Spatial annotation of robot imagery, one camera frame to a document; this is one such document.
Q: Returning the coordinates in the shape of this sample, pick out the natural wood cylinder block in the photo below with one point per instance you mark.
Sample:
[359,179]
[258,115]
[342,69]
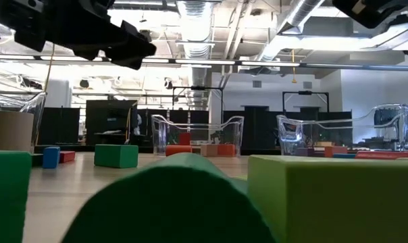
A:
[11,131]

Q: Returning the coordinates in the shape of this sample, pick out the flat lime green block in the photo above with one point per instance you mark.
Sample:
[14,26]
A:
[342,202]

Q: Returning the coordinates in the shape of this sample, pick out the clear plastic bin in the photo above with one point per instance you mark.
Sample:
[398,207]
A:
[292,135]
[231,135]
[38,108]

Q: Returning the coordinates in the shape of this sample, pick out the purple block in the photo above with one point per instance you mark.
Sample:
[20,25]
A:
[303,152]

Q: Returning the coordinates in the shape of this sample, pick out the short blue block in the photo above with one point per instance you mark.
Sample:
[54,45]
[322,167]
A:
[51,157]

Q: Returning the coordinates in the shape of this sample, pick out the long ceiling light bar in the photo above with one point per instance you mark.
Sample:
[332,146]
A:
[359,66]

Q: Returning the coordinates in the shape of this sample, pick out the green arch block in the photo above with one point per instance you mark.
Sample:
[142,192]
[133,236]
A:
[116,156]
[8,195]

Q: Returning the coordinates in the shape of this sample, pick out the black gantry frame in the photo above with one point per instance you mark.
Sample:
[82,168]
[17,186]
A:
[305,92]

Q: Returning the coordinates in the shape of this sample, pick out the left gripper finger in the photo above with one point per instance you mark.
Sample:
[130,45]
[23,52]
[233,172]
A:
[90,52]
[133,49]

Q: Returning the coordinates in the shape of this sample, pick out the green half cylinder block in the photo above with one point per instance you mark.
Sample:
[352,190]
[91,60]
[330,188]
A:
[173,209]

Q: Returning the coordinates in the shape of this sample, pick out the small natural wood block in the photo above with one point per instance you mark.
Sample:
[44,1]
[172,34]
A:
[209,150]

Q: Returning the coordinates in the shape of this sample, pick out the black partition wall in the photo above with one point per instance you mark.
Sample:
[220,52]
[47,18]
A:
[268,128]

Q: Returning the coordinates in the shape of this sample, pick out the blue cylinder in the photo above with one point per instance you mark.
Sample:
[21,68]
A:
[345,156]

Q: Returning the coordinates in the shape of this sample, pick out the silver ceiling duct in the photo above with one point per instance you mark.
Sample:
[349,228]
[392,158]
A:
[195,27]
[302,10]

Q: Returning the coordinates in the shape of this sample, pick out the long red block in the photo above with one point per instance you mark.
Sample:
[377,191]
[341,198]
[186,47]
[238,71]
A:
[68,157]

